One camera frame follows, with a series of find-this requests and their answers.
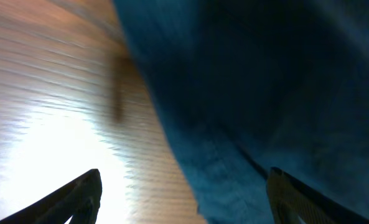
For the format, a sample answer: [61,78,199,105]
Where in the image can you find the blue denim shorts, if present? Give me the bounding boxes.
[114,0,369,223]

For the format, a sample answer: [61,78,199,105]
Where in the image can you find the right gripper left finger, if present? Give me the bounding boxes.
[0,169,102,224]

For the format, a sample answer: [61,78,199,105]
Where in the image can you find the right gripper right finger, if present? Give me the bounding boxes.
[266,167,369,224]

